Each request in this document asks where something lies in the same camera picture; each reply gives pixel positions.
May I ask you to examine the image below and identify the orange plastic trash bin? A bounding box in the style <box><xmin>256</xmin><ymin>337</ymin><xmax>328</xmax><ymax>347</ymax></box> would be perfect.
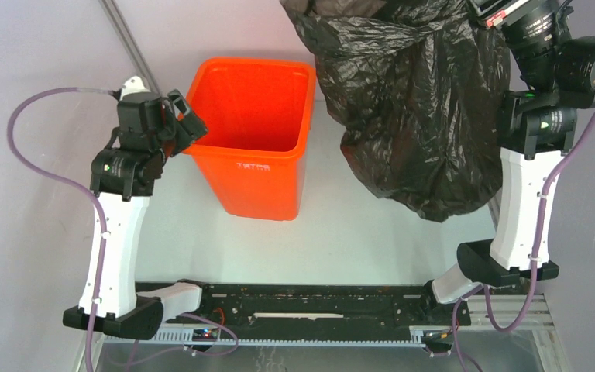
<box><xmin>186</xmin><ymin>57</ymin><xmax>316</xmax><ymax>221</ymax></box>

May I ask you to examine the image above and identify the black plastic trash bag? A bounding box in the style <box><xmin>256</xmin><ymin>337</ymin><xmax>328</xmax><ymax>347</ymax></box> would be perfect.
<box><xmin>281</xmin><ymin>1</ymin><xmax>511</xmax><ymax>222</ymax></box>

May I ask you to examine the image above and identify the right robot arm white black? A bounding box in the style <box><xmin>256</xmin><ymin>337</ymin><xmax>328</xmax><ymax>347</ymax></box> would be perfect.
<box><xmin>419</xmin><ymin>1</ymin><xmax>595</xmax><ymax>324</ymax></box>

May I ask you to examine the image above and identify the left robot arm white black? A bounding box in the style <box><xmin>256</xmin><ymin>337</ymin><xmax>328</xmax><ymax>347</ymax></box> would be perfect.
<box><xmin>63</xmin><ymin>90</ymin><xmax>214</xmax><ymax>340</ymax></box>

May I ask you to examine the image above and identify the left metal corner strip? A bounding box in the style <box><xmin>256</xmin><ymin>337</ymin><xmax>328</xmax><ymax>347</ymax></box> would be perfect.
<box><xmin>98</xmin><ymin>0</ymin><xmax>161</xmax><ymax>93</ymax></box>

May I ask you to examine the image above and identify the left small circuit board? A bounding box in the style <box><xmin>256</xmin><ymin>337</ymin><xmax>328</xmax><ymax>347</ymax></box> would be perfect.
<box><xmin>191</xmin><ymin>328</ymin><xmax>219</xmax><ymax>343</ymax></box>

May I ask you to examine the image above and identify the small circuit board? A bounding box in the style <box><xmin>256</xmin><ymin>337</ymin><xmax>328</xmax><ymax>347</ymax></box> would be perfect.
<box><xmin>191</xmin><ymin>328</ymin><xmax>219</xmax><ymax>343</ymax></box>
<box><xmin>421</xmin><ymin>330</ymin><xmax>454</xmax><ymax>357</ymax></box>

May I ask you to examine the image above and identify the right small circuit board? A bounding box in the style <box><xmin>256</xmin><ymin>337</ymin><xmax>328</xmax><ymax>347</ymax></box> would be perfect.
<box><xmin>421</xmin><ymin>330</ymin><xmax>454</xmax><ymax>357</ymax></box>

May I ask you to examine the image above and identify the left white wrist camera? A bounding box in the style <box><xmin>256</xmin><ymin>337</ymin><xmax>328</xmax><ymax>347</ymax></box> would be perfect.
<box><xmin>112</xmin><ymin>76</ymin><xmax>151</xmax><ymax>101</ymax></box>

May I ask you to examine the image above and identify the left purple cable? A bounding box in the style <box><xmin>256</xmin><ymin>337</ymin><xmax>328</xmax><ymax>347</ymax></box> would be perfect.
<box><xmin>7</xmin><ymin>87</ymin><xmax>124</xmax><ymax>372</ymax></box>

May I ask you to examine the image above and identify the purple cable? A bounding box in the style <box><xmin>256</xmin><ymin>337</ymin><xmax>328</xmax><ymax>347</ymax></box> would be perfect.
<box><xmin>7</xmin><ymin>87</ymin><xmax>124</xmax><ymax>372</ymax></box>
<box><xmin>451</xmin><ymin>106</ymin><xmax>595</xmax><ymax>372</ymax></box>

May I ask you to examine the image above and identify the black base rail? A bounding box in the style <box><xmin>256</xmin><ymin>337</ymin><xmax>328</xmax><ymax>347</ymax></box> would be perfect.
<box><xmin>132</xmin><ymin>280</ymin><xmax>555</xmax><ymax>350</ymax></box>

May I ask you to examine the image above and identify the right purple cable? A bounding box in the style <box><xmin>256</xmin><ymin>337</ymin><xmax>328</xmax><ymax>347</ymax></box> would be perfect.
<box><xmin>451</xmin><ymin>106</ymin><xmax>595</xmax><ymax>372</ymax></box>

